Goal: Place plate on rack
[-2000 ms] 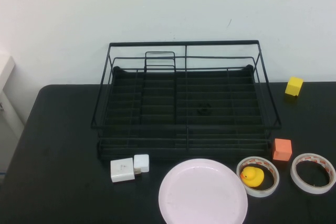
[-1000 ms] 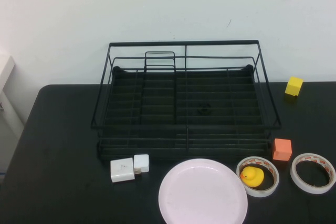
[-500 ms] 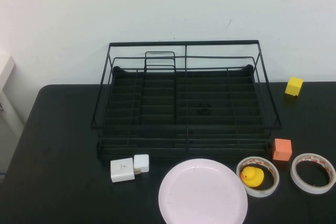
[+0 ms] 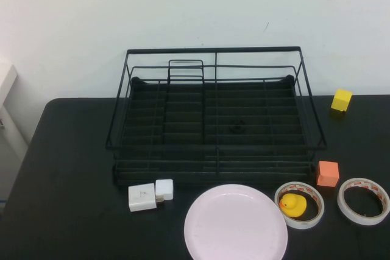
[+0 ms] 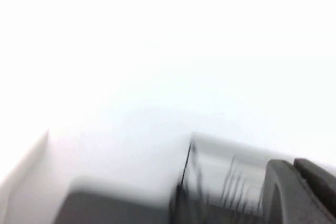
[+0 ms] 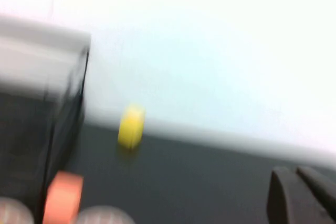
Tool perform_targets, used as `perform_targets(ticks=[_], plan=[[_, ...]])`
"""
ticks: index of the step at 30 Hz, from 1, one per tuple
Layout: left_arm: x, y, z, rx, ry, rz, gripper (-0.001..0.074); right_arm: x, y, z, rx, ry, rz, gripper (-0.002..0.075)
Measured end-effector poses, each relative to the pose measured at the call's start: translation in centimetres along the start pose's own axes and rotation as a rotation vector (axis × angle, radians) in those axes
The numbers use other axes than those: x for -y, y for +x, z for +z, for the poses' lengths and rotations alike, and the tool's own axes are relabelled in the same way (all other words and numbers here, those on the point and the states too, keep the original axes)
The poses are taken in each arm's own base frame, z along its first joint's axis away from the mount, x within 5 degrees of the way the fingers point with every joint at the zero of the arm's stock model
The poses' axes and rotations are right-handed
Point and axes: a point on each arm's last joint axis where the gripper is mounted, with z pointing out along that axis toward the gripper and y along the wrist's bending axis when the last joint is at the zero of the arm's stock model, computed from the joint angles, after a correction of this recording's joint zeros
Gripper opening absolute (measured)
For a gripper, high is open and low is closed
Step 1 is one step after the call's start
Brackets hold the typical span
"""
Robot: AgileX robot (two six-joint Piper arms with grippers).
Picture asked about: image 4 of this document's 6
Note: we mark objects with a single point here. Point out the pink round plate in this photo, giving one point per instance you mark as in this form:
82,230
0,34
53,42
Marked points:
234,226

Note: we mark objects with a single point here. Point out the black plastic drip tray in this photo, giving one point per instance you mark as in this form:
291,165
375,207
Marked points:
186,106

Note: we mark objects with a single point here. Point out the small white power adapter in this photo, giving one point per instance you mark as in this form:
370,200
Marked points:
164,188

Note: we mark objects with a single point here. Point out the large white power adapter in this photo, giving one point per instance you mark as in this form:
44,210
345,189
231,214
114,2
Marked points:
141,197

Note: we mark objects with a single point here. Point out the yellow rubber duck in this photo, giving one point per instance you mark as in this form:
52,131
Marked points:
294,206

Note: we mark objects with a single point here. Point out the orange cube block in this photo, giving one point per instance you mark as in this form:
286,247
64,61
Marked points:
327,174

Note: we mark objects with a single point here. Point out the yellow cube block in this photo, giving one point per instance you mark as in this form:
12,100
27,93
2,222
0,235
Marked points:
341,100

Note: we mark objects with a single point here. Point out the white double-sided tape roll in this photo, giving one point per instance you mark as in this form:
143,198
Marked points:
362,220
300,225

